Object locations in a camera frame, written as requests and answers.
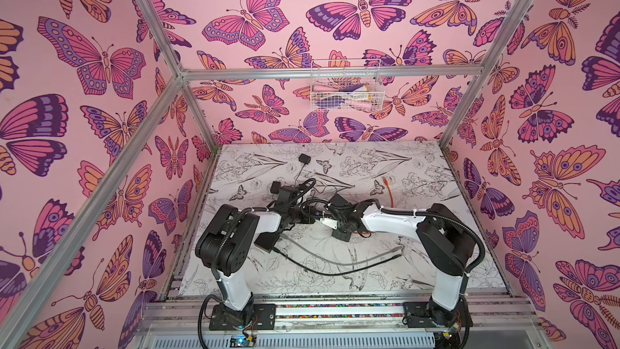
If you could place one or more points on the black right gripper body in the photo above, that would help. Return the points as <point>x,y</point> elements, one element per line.
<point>340,206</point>

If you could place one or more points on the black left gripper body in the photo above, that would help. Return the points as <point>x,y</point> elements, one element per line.
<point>301,216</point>

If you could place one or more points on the black power adapter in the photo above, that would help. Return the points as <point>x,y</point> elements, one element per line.
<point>318,169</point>
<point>282,192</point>

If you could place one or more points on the black network switch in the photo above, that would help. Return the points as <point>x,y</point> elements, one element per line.
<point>266,241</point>

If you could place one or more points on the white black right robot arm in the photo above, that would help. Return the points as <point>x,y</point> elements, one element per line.
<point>452,247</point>

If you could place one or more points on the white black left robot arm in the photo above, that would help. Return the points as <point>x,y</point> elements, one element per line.
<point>224,246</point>

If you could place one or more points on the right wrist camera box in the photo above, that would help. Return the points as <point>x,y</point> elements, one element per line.
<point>330,222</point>

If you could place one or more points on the white wire basket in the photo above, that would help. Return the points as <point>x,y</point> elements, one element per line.
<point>341,85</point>

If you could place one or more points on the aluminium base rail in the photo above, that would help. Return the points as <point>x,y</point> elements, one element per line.
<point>493,320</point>

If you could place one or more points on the aluminium frame post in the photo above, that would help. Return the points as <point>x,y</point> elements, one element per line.
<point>179,82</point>

